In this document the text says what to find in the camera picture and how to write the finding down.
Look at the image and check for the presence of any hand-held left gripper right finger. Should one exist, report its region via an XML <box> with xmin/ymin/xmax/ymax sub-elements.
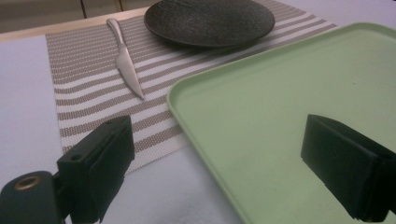
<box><xmin>300</xmin><ymin>113</ymin><xmax>396</xmax><ymax>223</ymax></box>

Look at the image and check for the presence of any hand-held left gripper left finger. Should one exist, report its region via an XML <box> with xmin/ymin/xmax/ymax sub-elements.
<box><xmin>56</xmin><ymin>115</ymin><xmax>135</xmax><ymax>224</ymax></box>

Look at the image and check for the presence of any green plastic tray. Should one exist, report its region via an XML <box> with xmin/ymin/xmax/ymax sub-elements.
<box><xmin>166</xmin><ymin>21</ymin><xmax>396</xmax><ymax>224</ymax></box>

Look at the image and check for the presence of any striped woven placemat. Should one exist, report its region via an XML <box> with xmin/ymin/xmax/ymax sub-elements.
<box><xmin>45</xmin><ymin>0</ymin><xmax>339</xmax><ymax>174</ymax></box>

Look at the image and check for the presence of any silver table knife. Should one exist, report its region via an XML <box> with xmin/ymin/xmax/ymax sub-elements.
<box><xmin>106</xmin><ymin>18</ymin><xmax>146</xmax><ymax>101</ymax></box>

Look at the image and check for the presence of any dark textured round plate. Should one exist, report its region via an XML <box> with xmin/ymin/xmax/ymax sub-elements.
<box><xmin>143</xmin><ymin>0</ymin><xmax>276</xmax><ymax>49</ymax></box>

